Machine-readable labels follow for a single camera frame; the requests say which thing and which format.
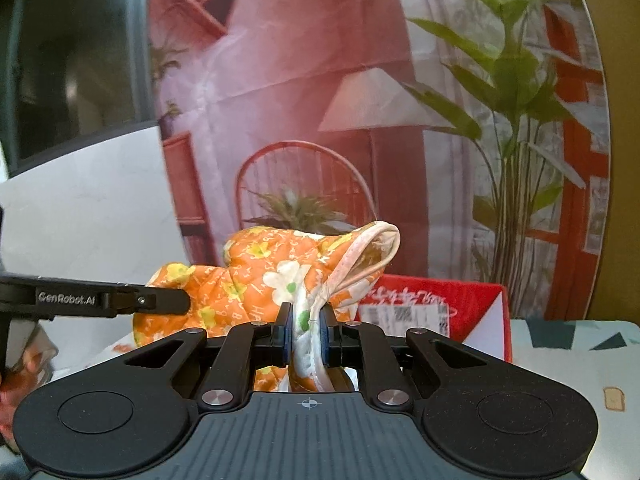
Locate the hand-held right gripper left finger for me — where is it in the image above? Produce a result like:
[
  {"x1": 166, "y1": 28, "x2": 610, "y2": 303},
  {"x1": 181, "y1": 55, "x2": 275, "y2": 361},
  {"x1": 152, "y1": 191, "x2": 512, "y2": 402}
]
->
[{"x1": 119, "y1": 302, "x2": 293, "y2": 412}]

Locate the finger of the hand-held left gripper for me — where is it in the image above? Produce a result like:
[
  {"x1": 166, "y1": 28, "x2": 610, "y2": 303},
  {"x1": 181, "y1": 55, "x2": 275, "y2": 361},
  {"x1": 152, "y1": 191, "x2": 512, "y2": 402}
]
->
[{"x1": 112, "y1": 282, "x2": 192, "y2": 317}]

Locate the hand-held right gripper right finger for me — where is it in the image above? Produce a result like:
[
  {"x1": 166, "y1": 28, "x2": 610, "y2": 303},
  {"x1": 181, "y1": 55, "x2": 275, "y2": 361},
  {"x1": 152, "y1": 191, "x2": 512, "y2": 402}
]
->
[{"x1": 319, "y1": 306, "x2": 494, "y2": 412}]

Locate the yellow packet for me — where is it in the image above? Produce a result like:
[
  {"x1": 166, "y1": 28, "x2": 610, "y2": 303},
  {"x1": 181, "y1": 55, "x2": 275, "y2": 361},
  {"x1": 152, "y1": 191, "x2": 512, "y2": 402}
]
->
[{"x1": 131, "y1": 220, "x2": 402, "y2": 393}]

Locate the red strawberry print box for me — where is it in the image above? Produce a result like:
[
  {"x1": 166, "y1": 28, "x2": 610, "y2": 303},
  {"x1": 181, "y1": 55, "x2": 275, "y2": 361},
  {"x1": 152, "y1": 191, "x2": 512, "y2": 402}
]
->
[{"x1": 350, "y1": 274, "x2": 515, "y2": 363}]

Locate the person's left hand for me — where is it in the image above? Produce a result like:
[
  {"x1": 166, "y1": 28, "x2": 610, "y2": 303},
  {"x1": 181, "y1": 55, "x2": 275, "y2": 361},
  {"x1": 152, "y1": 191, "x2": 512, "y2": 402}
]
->
[{"x1": 0, "y1": 332, "x2": 53, "y2": 448}]

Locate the cartoon printed cloth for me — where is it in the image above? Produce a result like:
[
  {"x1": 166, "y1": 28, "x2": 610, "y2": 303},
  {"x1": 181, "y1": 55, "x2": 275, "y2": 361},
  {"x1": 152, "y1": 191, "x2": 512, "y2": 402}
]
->
[{"x1": 35, "y1": 317, "x2": 640, "y2": 480}]

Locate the printed room scene backdrop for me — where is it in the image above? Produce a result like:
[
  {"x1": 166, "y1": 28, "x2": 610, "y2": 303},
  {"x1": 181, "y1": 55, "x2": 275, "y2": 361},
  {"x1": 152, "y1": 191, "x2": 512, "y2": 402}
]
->
[{"x1": 145, "y1": 0, "x2": 613, "y2": 321}]

